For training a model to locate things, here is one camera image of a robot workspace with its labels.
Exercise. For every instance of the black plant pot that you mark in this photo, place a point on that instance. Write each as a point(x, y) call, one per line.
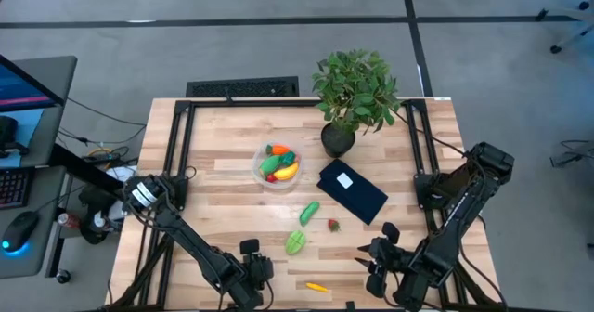
point(336, 141)

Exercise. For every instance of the black desk support beam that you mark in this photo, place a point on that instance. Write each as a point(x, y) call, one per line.
point(83, 165)

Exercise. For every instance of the black computer mouse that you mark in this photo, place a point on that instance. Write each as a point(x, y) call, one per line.
point(18, 232)

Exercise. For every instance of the navy folded cloth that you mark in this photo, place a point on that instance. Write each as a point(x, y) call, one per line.
point(359, 198)

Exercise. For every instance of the office chair base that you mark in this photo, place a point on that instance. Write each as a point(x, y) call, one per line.
point(575, 37)

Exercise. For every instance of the grey floor stand leg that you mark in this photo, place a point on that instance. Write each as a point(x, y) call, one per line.
point(573, 159)

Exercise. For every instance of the green toy corn cob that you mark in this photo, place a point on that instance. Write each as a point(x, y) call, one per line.
point(270, 165)

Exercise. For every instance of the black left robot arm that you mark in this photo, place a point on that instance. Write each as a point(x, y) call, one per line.
point(195, 247)

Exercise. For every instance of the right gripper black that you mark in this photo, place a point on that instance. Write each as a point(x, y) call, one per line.
point(392, 265)

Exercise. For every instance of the black desk gadget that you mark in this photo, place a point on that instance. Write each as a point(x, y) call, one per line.
point(7, 135)

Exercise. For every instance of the green leafy artificial plant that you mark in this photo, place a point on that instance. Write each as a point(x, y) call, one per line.
point(355, 89)

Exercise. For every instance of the black aluminium table frame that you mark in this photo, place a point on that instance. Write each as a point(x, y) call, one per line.
point(255, 103)

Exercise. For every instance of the green toy cucumber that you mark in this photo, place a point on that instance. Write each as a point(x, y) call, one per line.
point(308, 213)

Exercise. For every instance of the black floor vent grille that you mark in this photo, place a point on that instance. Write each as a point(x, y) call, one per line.
point(242, 87)

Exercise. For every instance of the black keyboard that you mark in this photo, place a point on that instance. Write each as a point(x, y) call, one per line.
point(11, 187)

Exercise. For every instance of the yellow toy banana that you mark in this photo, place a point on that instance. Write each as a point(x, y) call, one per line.
point(287, 171)

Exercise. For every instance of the red soda can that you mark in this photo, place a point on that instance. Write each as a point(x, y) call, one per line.
point(68, 220)

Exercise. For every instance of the black bulky floor object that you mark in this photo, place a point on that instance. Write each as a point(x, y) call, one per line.
point(90, 230)

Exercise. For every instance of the computer monitor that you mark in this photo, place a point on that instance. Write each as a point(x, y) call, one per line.
point(18, 89)

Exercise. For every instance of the orange toy carrot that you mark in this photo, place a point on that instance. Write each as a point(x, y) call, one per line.
point(280, 150)

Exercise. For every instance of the clear plastic tupperware bowl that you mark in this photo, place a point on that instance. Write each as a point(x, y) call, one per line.
point(277, 163)

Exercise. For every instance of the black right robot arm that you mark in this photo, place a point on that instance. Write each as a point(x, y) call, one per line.
point(455, 224)

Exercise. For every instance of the yellow toy chili pepper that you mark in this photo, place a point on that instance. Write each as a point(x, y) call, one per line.
point(317, 287)

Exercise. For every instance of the lime green toy starfruit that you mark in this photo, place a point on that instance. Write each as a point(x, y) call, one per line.
point(295, 242)

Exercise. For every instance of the grey desk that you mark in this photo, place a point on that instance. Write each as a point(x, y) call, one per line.
point(46, 200)

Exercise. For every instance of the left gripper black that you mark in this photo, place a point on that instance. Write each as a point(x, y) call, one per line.
point(259, 270)

